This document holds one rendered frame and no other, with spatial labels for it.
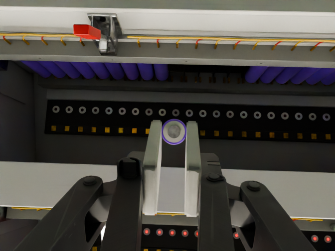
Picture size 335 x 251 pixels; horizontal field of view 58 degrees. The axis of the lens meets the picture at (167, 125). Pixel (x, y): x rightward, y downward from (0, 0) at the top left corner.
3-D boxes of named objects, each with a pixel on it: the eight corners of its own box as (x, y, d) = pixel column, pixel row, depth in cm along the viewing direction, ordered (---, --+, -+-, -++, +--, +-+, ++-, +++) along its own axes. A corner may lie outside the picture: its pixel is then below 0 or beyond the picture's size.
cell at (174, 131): (188, 133, 27) (191, 137, 21) (170, 142, 28) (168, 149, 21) (178, 115, 27) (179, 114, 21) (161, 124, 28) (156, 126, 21)
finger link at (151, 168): (156, 216, 16) (142, 216, 16) (161, 157, 23) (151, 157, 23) (156, 166, 15) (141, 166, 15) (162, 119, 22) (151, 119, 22)
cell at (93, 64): (97, 66, 42) (83, 47, 36) (110, 66, 42) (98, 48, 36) (96, 79, 42) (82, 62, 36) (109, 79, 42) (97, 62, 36)
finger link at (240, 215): (201, 200, 14) (268, 203, 13) (198, 152, 18) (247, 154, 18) (199, 227, 14) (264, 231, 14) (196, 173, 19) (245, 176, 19)
